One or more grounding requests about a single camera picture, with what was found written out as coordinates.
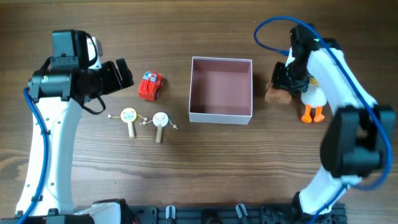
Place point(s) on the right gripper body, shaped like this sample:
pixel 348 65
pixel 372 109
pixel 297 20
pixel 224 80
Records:
pixel 286 78

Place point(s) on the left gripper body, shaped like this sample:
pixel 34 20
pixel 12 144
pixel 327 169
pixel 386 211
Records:
pixel 106 80

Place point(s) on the brown plush toy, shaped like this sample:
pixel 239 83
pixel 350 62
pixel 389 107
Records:
pixel 274 95

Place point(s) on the red toy fire truck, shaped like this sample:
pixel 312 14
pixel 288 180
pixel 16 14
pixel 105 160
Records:
pixel 150 85

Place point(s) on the white plush duck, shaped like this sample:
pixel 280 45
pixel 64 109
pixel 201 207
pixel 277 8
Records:
pixel 314 100

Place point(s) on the pink cardboard box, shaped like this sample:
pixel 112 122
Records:
pixel 221 91

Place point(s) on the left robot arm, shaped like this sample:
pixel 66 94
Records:
pixel 57 95

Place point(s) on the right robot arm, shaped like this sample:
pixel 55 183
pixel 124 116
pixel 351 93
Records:
pixel 356 150

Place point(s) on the yellow rattle drum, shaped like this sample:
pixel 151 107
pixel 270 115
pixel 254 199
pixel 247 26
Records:
pixel 129 115

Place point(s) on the white rattle drum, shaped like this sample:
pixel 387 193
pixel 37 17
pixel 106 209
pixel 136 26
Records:
pixel 160 120

